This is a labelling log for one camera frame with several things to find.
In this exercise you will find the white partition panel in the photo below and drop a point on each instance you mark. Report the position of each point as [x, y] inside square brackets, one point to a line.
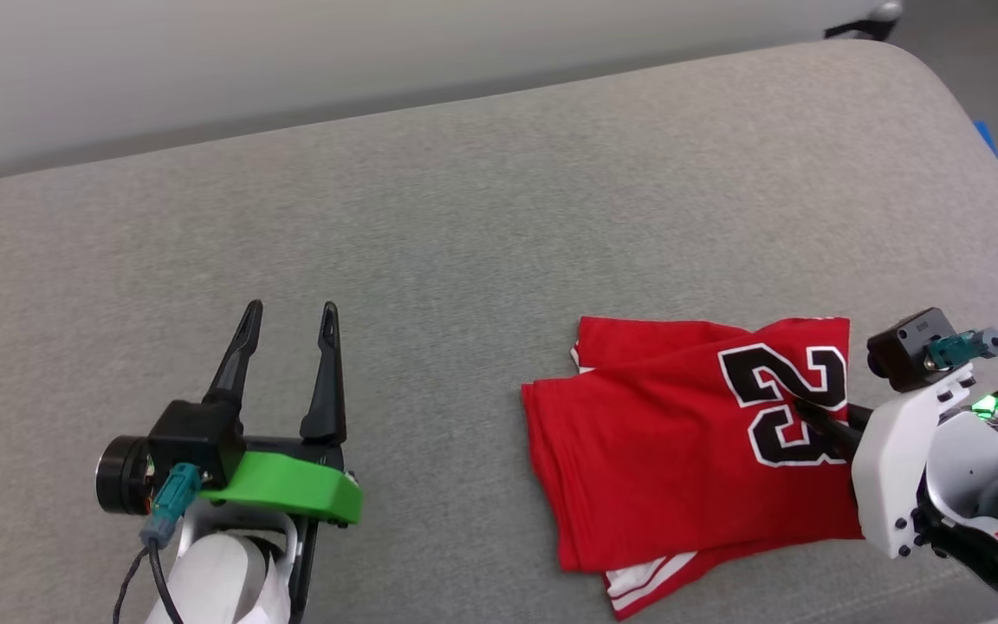
[334, 61]

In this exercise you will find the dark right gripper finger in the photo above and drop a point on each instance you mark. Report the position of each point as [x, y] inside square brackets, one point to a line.
[824, 426]
[859, 416]

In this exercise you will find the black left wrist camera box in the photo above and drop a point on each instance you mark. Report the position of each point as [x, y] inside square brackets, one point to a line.
[196, 442]

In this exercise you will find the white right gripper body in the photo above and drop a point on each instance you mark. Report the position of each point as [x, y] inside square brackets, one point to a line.
[897, 468]

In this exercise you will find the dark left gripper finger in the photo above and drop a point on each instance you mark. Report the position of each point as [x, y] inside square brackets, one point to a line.
[235, 364]
[326, 381]

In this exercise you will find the blue tape strip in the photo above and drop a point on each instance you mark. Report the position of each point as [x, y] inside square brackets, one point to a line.
[987, 139]

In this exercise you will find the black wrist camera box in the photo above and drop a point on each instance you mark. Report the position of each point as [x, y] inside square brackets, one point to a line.
[196, 442]
[910, 347]

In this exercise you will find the red white basketball jersey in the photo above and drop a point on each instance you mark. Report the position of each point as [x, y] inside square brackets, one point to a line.
[681, 451]

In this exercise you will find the grey black partition foot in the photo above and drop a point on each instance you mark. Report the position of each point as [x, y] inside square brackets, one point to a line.
[867, 17]

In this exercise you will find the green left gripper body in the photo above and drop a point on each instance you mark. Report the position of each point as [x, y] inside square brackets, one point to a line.
[291, 485]

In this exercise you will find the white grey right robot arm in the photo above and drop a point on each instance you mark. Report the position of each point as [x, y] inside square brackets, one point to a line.
[984, 494]

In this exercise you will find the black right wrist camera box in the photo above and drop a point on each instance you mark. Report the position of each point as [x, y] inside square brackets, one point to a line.
[910, 347]

